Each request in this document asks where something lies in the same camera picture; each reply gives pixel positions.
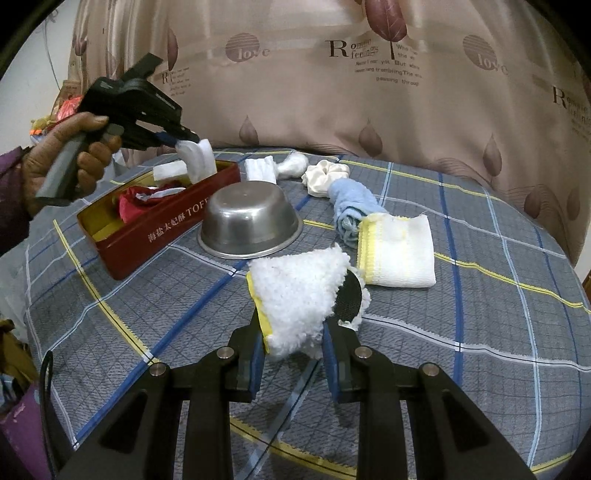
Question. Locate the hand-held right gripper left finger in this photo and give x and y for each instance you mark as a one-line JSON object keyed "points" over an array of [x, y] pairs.
{"points": [[256, 367]]}

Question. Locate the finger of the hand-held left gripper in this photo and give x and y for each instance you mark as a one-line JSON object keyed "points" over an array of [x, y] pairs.
{"points": [[168, 138]]}

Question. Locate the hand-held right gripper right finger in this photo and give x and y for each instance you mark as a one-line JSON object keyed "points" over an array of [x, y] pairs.
{"points": [[330, 367]]}

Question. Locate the thick white cloth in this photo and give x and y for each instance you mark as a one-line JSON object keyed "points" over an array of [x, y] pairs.
{"points": [[201, 159]]}

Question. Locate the white fluffy duster pad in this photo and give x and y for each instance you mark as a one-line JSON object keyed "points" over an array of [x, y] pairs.
{"points": [[295, 295]]}

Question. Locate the red tin box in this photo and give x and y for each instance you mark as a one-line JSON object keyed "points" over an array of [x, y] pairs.
{"points": [[161, 235]]}

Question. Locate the balled white sock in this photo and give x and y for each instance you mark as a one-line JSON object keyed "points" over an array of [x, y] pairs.
{"points": [[294, 164]]}

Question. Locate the white towel with yellow edges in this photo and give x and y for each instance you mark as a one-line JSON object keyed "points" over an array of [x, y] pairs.
{"points": [[401, 254]]}

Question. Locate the cream scrunchie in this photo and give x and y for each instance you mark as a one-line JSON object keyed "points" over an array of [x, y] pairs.
{"points": [[323, 177]]}

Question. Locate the light blue towel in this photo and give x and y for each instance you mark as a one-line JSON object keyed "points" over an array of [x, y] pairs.
{"points": [[351, 198]]}

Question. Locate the person's left forearm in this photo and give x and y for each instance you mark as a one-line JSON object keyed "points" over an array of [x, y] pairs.
{"points": [[11, 198]]}

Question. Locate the person's left hand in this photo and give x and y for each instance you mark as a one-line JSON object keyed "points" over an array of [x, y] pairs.
{"points": [[55, 147]]}

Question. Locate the small white cloth piece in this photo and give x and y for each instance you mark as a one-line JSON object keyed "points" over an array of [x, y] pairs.
{"points": [[168, 170]]}

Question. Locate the orange packets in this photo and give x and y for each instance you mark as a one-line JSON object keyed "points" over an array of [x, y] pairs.
{"points": [[67, 108]]}

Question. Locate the red cloth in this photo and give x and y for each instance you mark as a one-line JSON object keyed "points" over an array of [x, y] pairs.
{"points": [[134, 203]]}

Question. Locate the steel bowl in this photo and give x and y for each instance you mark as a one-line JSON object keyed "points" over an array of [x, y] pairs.
{"points": [[249, 212]]}

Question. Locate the beige leaf print curtain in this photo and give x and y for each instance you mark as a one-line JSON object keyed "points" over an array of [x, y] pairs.
{"points": [[323, 101]]}

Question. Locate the olive brown bag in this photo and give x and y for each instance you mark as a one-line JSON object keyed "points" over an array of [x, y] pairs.
{"points": [[16, 350]]}

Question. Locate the purple bag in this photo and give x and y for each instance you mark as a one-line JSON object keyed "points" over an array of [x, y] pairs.
{"points": [[23, 429]]}

